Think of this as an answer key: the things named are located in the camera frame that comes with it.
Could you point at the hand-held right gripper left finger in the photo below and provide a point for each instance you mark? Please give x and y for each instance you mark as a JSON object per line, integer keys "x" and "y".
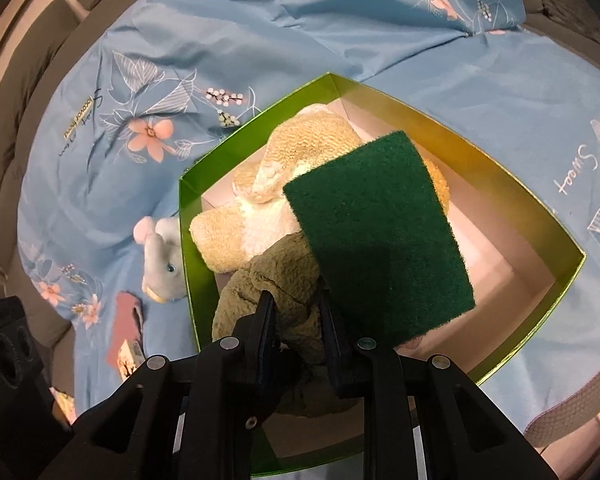
{"x": 267, "y": 340}

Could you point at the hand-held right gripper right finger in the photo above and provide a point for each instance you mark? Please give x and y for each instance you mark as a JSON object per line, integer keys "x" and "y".
{"x": 332, "y": 345}

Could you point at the olive green fluffy cloth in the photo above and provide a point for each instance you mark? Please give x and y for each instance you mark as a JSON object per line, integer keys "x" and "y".
{"x": 285, "y": 275}

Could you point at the green and white plush towel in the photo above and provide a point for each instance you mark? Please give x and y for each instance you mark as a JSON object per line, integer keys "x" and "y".
{"x": 225, "y": 240}
{"x": 310, "y": 140}

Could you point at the dark green scouring pad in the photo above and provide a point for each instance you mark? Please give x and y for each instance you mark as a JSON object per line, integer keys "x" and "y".
{"x": 380, "y": 240}

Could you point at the green cardboard box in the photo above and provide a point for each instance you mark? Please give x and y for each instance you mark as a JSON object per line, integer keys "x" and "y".
{"x": 480, "y": 160}

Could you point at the grey elephant plush toy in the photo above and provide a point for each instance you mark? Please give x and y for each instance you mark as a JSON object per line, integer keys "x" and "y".
{"x": 162, "y": 260}

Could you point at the blue floral bed sheet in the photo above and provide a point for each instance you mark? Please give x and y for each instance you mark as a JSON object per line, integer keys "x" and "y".
{"x": 505, "y": 90}

